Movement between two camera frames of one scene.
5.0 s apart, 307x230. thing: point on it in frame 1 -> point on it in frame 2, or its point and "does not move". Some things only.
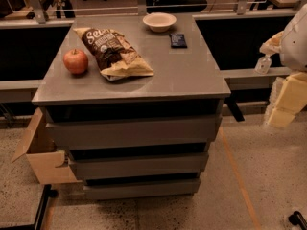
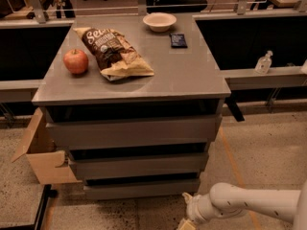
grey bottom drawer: [142, 191] does not move
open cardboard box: [37, 143] does not move
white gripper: [295, 47] -> [193, 208]
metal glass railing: [27, 5] does not move
